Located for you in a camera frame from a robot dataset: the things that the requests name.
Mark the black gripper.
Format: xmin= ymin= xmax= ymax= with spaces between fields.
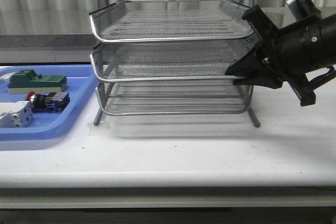
xmin=225 ymin=6 xmax=322 ymax=106

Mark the silver mesh tray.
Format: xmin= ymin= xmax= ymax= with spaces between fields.
xmin=96 ymin=79 xmax=253 ymax=116
xmin=90 ymin=39 xmax=253 ymax=82
xmin=89 ymin=0 xmax=254 ymax=43

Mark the red emergency push button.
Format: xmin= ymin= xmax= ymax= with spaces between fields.
xmin=26 ymin=91 xmax=70 ymax=113

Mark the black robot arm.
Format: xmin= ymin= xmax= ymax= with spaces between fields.
xmin=225 ymin=5 xmax=335 ymax=106

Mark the blue plastic tray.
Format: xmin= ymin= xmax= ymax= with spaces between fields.
xmin=1 ymin=65 xmax=98 ymax=141

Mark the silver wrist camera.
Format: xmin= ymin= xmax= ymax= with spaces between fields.
xmin=286 ymin=0 xmax=321 ymax=21

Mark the green and beige switch block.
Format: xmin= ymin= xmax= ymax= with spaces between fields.
xmin=1 ymin=69 xmax=67 ymax=94

